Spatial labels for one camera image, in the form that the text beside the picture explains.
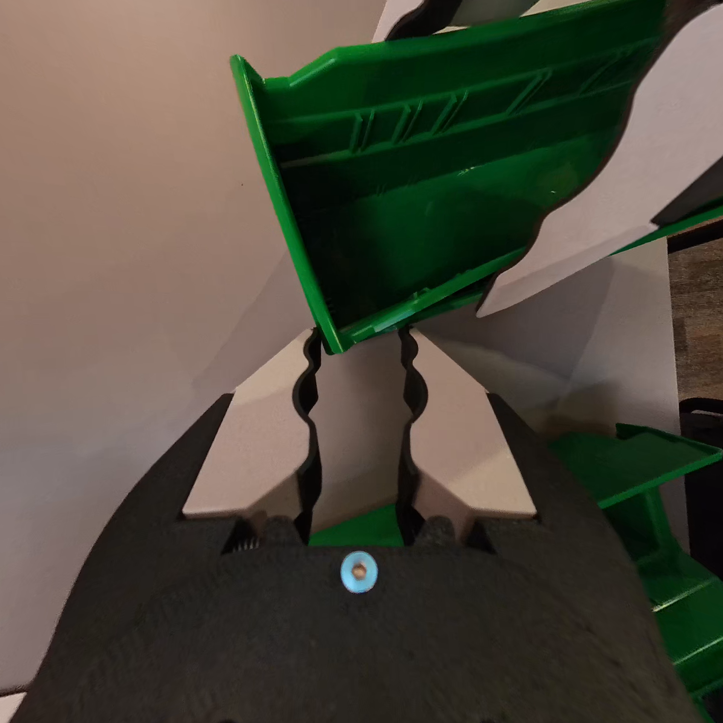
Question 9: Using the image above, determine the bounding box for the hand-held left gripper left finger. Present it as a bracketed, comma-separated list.
[181, 328, 324, 534]

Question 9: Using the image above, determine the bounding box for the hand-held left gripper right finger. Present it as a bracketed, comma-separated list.
[397, 326, 538, 537]

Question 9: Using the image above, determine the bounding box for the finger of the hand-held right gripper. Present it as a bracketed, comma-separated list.
[384, 0, 543, 41]
[477, 0, 723, 317]

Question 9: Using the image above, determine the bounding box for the black bag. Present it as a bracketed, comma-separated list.
[678, 397, 723, 557]

